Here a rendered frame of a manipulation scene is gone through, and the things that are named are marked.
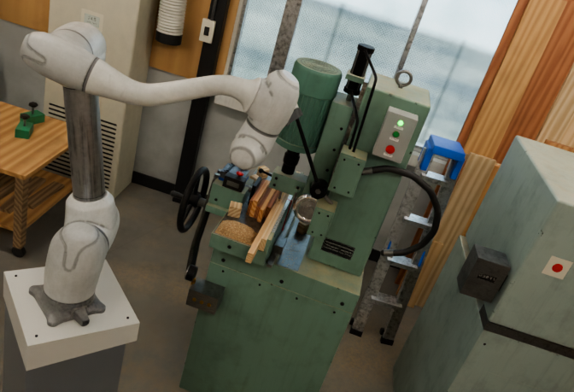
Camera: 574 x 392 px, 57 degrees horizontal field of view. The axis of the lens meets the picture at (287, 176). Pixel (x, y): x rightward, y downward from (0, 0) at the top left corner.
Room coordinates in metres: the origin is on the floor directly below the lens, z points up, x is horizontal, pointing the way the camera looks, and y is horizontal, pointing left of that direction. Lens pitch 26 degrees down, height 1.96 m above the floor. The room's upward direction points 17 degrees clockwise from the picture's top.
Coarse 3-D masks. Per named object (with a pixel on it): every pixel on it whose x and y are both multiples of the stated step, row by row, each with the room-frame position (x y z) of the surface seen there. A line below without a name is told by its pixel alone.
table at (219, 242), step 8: (248, 200) 1.83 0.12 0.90; (208, 208) 1.76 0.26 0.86; (216, 208) 1.75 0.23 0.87; (224, 208) 1.77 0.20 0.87; (224, 216) 1.67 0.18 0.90; (240, 216) 1.70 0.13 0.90; (248, 216) 1.72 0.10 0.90; (248, 224) 1.66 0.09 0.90; (256, 224) 1.68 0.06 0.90; (216, 240) 1.54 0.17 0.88; (224, 240) 1.54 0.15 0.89; (232, 240) 1.54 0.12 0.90; (216, 248) 1.54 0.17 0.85; (224, 248) 1.54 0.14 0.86; (232, 248) 1.53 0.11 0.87; (240, 248) 1.53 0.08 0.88; (248, 248) 1.53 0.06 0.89; (240, 256) 1.53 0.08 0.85; (256, 256) 1.52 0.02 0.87; (264, 256) 1.52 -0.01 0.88
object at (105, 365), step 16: (16, 352) 1.12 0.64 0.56; (96, 352) 1.17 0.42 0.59; (112, 352) 1.21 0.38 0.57; (16, 368) 1.11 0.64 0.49; (48, 368) 1.08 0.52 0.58; (64, 368) 1.11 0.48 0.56; (80, 368) 1.14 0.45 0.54; (96, 368) 1.18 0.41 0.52; (112, 368) 1.21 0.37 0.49; (16, 384) 1.10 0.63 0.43; (32, 384) 1.05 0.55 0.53; (48, 384) 1.08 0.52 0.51; (64, 384) 1.11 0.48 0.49; (80, 384) 1.15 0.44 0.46; (96, 384) 1.18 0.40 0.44; (112, 384) 1.22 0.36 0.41
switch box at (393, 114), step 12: (396, 108) 1.69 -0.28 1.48; (384, 120) 1.64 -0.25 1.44; (396, 120) 1.63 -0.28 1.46; (408, 120) 1.63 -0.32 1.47; (384, 132) 1.64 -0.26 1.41; (408, 132) 1.63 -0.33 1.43; (384, 144) 1.63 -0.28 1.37; (396, 144) 1.63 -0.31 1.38; (384, 156) 1.63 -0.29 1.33; (396, 156) 1.63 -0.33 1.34
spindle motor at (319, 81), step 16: (304, 64) 1.79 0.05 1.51; (320, 64) 1.86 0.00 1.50; (304, 80) 1.75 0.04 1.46; (320, 80) 1.75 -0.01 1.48; (336, 80) 1.78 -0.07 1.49; (304, 96) 1.75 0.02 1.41; (320, 96) 1.75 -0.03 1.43; (304, 112) 1.75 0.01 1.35; (320, 112) 1.76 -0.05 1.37; (288, 128) 1.76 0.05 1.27; (304, 128) 1.75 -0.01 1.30; (320, 128) 1.79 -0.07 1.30; (288, 144) 1.75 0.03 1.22
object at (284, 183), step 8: (280, 168) 1.85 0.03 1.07; (272, 176) 1.80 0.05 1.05; (280, 176) 1.80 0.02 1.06; (288, 176) 1.80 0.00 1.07; (296, 176) 1.83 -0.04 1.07; (304, 176) 1.85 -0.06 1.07; (272, 184) 1.80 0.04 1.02; (280, 184) 1.80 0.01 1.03; (288, 184) 1.80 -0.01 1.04; (296, 184) 1.79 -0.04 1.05; (304, 184) 1.79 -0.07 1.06; (288, 192) 1.79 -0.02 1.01
